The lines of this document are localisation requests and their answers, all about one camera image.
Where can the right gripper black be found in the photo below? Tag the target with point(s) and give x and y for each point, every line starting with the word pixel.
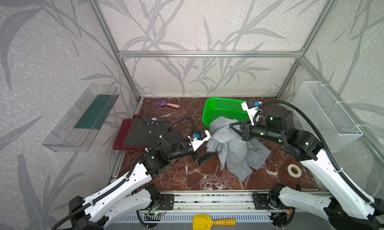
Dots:
pixel 245 131

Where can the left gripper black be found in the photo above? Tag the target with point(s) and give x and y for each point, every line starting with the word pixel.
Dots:
pixel 195 152

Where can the grey long sleeve shirt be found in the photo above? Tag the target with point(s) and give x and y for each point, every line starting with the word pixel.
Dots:
pixel 240 157

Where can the green plastic basket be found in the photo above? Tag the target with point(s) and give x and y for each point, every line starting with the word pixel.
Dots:
pixel 223 107

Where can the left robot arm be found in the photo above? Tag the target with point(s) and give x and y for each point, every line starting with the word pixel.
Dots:
pixel 129 193

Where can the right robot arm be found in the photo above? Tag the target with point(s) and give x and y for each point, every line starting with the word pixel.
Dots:
pixel 348 208

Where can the white tape roll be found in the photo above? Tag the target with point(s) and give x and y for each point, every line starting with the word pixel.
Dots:
pixel 294 171

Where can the yellow toy shovel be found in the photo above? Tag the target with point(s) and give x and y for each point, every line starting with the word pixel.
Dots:
pixel 204 222

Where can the dark striped folded shirt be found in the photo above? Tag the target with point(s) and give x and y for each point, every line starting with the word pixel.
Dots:
pixel 145 131

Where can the purple pink toy rake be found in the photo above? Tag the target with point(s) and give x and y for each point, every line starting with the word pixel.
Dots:
pixel 163 103

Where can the maroon folded shirt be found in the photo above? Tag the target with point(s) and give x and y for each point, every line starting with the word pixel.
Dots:
pixel 121 135

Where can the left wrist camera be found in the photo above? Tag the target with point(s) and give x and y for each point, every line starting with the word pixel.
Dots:
pixel 197 139

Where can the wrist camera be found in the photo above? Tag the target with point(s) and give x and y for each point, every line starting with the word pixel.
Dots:
pixel 197 139
pixel 252 107

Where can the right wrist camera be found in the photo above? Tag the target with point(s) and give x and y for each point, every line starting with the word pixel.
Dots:
pixel 252 107

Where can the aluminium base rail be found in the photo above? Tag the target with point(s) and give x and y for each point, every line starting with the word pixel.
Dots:
pixel 194 201

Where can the white wire wall basket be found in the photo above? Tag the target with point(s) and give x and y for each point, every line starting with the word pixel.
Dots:
pixel 327 114

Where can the clear plastic wall bin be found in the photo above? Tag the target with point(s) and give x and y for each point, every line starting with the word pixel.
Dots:
pixel 79 127

